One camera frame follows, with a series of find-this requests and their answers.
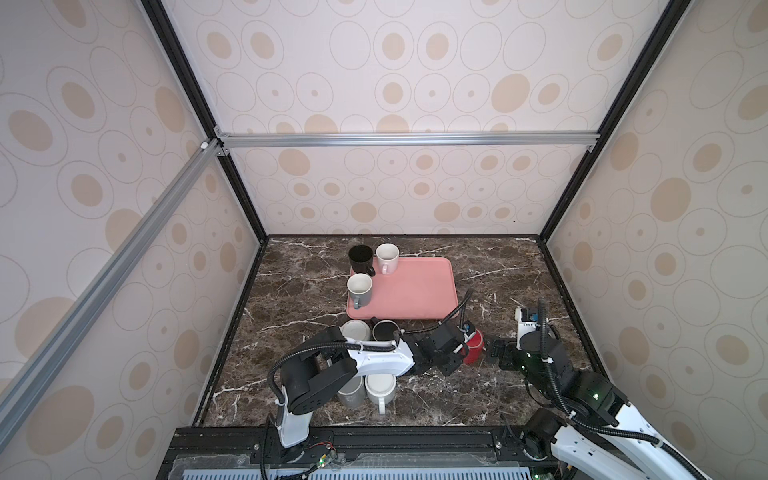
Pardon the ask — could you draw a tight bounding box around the black mug white base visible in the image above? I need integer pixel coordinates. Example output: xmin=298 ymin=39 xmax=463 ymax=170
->
xmin=348 ymin=244 xmax=376 ymax=277

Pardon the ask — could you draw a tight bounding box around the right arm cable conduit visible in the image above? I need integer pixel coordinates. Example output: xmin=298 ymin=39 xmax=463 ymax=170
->
xmin=535 ymin=298 xmax=709 ymax=480

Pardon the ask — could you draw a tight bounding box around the pink rectangular tray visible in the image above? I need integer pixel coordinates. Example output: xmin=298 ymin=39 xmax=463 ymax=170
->
xmin=347 ymin=257 xmax=459 ymax=320

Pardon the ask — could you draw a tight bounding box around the white ribbed mug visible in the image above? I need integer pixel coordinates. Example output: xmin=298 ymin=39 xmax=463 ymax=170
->
xmin=340 ymin=320 xmax=372 ymax=341

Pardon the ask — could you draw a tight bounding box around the black mug white rim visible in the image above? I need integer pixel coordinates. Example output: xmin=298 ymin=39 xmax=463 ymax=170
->
xmin=372 ymin=320 xmax=400 ymax=342

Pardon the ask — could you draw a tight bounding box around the red mug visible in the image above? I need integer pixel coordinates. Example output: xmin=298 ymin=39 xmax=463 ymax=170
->
xmin=461 ymin=329 xmax=485 ymax=365

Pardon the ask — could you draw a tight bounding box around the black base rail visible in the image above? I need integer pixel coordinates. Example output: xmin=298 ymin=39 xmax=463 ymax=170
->
xmin=158 ymin=424 xmax=676 ymax=480

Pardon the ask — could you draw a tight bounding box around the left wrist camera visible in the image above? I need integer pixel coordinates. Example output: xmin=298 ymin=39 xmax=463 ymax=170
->
xmin=458 ymin=321 xmax=477 ymax=344

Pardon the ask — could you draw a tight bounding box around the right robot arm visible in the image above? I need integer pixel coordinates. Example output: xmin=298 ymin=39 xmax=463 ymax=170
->
xmin=486 ymin=323 xmax=708 ymax=479

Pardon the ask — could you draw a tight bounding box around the pink mug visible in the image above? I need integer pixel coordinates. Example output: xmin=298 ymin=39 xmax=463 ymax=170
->
xmin=375 ymin=243 xmax=400 ymax=275

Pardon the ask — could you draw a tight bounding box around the white mug front row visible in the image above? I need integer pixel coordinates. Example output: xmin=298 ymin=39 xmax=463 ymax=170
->
xmin=364 ymin=374 xmax=397 ymax=415

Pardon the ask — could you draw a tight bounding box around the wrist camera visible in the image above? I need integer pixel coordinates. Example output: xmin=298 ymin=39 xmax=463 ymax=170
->
xmin=458 ymin=321 xmax=477 ymax=344
xmin=514 ymin=307 xmax=539 ymax=350

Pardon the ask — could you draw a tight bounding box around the dark grey mug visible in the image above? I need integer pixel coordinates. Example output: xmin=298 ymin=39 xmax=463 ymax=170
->
xmin=337 ymin=377 xmax=367 ymax=409

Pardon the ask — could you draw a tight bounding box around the horizontal aluminium bar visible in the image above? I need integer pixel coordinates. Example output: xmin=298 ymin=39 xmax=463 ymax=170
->
xmin=202 ymin=130 xmax=600 ymax=151

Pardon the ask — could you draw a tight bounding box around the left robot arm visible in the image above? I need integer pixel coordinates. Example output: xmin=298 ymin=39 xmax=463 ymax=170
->
xmin=266 ymin=321 xmax=479 ymax=449

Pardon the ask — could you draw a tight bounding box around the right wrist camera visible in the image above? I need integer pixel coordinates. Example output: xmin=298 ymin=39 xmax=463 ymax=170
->
xmin=514 ymin=307 xmax=539 ymax=350

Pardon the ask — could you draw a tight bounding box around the grey mug white interior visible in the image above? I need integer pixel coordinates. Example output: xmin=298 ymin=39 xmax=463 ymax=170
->
xmin=347 ymin=273 xmax=373 ymax=310

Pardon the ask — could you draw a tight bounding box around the diagonal aluminium bar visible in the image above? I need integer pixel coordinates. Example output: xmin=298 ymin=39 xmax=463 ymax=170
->
xmin=1 ymin=138 xmax=223 ymax=449

